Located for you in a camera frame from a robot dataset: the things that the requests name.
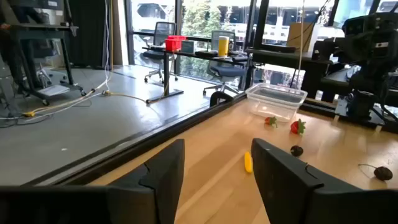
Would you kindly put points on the yellow toy banana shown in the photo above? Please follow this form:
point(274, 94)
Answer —
point(248, 161)

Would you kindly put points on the black arched frame bracket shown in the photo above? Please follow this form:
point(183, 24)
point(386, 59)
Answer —
point(217, 95)

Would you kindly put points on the black aluminium table frame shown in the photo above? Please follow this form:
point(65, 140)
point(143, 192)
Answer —
point(155, 133)

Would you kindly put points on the dark round toy berry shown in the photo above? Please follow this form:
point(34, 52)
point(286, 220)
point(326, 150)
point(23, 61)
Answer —
point(383, 173)
point(297, 151)

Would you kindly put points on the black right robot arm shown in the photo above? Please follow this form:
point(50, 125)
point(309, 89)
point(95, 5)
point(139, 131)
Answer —
point(360, 104)

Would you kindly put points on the long black office desk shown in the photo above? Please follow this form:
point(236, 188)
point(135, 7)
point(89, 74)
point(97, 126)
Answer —
point(166, 77)

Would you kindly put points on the heavy black work desk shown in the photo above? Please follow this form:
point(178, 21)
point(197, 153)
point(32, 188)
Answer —
point(280, 57)

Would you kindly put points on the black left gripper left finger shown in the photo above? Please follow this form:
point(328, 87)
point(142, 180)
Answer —
point(140, 199)

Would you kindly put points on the small grey box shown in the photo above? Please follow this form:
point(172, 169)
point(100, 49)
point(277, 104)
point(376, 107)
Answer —
point(188, 46)

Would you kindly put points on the red plastic box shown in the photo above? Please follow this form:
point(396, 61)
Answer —
point(174, 43)

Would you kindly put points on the clear plastic tupperware container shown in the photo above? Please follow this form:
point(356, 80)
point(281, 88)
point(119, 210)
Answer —
point(275, 105)

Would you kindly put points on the yellow cylindrical canister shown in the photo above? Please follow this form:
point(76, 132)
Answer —
point(223, 46)

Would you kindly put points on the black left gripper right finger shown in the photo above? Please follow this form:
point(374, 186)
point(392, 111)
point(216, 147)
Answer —
point(295, 199)

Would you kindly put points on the black wheeled stand table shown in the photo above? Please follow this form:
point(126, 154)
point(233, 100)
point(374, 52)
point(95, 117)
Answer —
point(40, 29)

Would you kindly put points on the grey mesh office chair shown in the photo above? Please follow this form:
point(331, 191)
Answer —
point(161, 34)
point(224, 70)

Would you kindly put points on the red toy strawberry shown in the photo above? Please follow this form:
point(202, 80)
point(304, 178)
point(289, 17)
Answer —
point(295, 127)
point(270, 120)

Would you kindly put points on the brown cardboard box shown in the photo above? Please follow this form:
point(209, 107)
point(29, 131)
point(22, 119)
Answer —
point(298, 35)

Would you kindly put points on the black curtain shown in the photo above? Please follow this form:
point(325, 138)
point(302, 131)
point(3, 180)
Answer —
point(87, 31)

